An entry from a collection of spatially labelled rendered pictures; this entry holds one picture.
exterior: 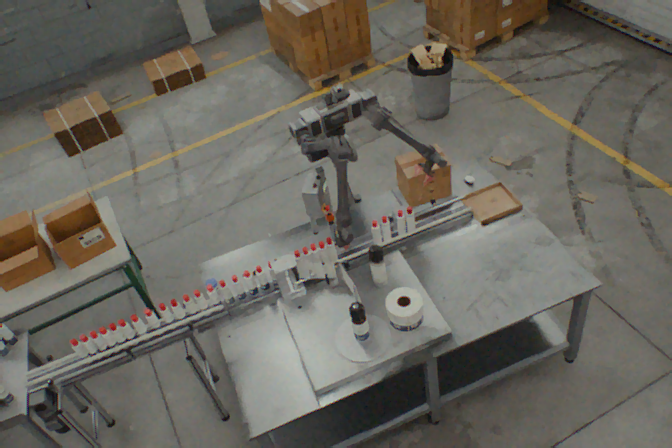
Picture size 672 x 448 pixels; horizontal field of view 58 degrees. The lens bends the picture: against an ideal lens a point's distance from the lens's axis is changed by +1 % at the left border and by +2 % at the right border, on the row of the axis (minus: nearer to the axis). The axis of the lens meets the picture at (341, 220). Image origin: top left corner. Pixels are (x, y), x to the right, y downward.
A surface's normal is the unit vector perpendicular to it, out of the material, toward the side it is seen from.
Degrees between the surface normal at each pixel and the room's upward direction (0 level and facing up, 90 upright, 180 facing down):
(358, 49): 90
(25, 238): 90
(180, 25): 90
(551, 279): 0
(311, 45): 90
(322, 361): 0
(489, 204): 0
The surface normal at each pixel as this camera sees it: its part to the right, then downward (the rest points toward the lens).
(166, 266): -0.14, -0.70
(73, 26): 0.47, 0.58
